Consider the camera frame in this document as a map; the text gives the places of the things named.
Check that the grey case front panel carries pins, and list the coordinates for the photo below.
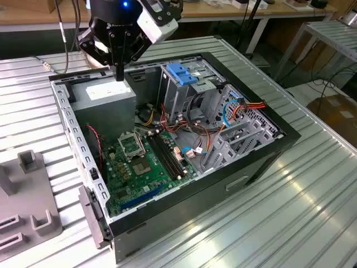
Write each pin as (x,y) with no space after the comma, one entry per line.
(92,217)

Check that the large brown cardboard box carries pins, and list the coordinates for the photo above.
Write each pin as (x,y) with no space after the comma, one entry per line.
(337,117)

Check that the grey parts rack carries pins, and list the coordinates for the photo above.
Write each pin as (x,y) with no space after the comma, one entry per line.
(33,195)

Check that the long wooden desk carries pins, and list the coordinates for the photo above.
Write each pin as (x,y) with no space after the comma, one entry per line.
(28,15)

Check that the green motherboard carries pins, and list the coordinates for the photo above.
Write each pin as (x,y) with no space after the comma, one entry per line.
(154,178)

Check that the silver metal cylinder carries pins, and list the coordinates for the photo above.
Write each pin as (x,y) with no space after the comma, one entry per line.
(350,18)

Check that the grey power supply unit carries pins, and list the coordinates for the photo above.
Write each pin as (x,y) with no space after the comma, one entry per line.
(106,111)

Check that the silver disk bay cage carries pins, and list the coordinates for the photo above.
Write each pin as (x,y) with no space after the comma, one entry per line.
(231,152)

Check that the small black device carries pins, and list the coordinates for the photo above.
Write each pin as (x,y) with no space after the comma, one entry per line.
(318,4)

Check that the blue plastic cage latch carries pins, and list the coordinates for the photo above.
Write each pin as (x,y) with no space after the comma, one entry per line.
(181,74)

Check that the silver optical drive cage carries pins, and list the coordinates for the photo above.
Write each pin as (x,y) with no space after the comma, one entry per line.
(178,95)

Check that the black RAM slot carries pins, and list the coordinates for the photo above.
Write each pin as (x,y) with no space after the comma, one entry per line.
(169,155)
(160,158)
(173,154)
(164,157)

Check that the metal slat side table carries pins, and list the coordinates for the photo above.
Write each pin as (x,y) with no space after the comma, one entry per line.
(329,32)

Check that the small white box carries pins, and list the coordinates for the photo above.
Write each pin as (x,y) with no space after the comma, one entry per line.
(241,4)

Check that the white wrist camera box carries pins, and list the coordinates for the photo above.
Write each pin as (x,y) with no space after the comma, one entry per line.
(156,28)

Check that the blue expansion slot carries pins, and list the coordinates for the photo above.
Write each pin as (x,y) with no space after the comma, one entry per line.
(142,196)

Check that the CPU socket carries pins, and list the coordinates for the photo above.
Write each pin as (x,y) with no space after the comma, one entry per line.
(141,167)

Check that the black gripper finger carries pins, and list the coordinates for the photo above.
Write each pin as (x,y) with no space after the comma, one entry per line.
(125,50)
(111,53)

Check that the black open PC case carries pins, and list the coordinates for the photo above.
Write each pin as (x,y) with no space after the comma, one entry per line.
(195,201)

